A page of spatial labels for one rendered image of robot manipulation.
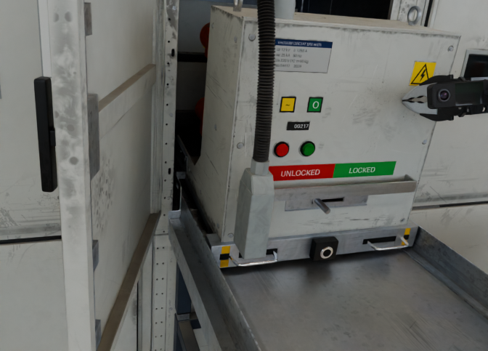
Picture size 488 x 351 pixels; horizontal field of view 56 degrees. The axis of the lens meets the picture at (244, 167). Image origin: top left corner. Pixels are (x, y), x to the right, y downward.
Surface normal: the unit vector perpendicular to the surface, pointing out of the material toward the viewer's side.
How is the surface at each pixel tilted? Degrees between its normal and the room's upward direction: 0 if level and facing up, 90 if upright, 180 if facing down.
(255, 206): 94
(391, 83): 94
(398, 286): 0
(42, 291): 90
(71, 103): 90
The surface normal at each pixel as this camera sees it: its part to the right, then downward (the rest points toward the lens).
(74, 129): 0.02, 0.35
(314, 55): 0.32, 0.41
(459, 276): -0.94, 0.04
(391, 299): 0.08, -0.94
